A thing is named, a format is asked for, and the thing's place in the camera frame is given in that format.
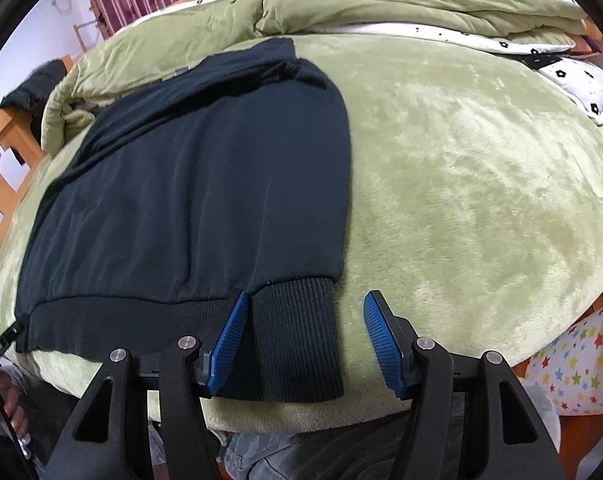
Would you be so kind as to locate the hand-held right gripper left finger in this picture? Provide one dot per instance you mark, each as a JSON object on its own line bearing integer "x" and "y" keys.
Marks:
{"x": 229, "y": 345}

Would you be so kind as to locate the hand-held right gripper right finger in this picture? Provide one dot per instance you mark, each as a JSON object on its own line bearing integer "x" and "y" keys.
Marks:
{"x": 384, "y": 345}

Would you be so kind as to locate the black long-sleeve sweatshirt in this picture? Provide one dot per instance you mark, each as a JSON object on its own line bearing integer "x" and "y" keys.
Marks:
{"x": 181, "y": 185}

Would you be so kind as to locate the person's left hand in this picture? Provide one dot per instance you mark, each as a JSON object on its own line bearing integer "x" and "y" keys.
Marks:
{"x": 11, "y": 400}

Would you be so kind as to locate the star-print cloth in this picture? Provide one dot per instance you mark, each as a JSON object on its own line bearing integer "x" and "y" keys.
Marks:
{"x": 571, "y": 360}

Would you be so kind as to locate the black jacket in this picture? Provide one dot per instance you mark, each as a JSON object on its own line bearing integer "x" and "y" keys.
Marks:
{"x": 31, "y": 90}

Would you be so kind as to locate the wooden coat rack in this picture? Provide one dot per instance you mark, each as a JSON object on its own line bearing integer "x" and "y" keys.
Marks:
{"x": 83, "y": 35}

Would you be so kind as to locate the white flower-print pillow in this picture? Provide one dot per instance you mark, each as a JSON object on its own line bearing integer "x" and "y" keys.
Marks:
{"x": 586, "y": 87}

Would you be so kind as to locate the green quilt with flower lining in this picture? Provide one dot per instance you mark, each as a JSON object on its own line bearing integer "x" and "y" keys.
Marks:
{"x": 356, "y": 10}

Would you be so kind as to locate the wooden bed frame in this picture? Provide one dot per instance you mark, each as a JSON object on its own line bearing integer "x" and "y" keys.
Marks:
{"x": 1, "y": 145}

